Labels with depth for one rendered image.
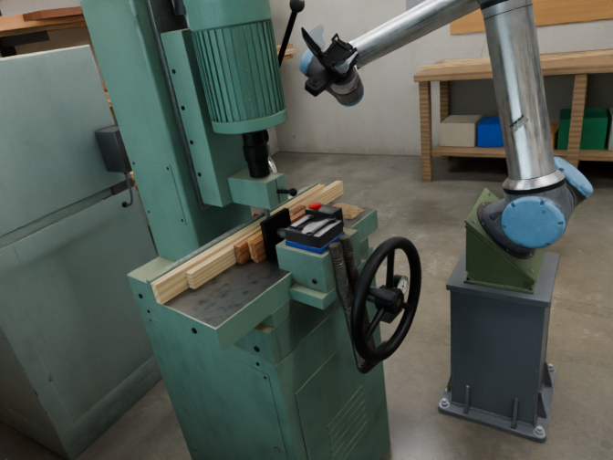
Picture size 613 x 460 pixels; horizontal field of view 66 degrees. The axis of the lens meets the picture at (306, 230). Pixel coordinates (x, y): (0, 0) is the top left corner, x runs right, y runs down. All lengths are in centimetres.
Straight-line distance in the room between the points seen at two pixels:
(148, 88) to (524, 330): 130
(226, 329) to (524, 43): 93
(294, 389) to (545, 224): 75
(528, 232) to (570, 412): 88
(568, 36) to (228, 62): 341
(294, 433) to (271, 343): 29
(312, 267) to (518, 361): 94
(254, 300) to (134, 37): 65
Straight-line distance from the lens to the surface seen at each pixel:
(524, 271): 156
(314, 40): 131
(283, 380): 116
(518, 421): 193
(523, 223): 134
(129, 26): 122
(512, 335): 169
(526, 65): 129
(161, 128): 122
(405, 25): 153
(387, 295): 96
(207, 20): 104
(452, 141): 400
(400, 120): 458
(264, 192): 113
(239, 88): 105
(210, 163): 119
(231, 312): 97
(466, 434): 190
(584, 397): 210
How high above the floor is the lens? 143
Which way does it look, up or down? 25 degrees down
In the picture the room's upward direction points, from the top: 9 degrees counter-clockwise
